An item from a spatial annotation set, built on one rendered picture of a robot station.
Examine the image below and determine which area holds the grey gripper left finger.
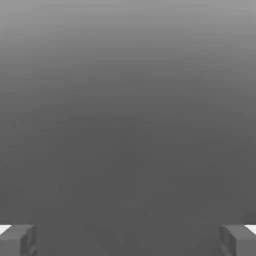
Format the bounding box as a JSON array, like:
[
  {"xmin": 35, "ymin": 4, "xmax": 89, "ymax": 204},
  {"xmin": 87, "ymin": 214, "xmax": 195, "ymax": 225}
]
[{"xmin": 0, "ymin": 224, "xmax": 38, "ymax": 256}]

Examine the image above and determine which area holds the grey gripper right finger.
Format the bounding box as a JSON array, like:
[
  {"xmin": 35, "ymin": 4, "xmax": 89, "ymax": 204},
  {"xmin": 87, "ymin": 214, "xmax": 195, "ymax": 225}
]
[{"xmin": 218, "ymin": 224, "xmax": 256, "ymax": 256}]

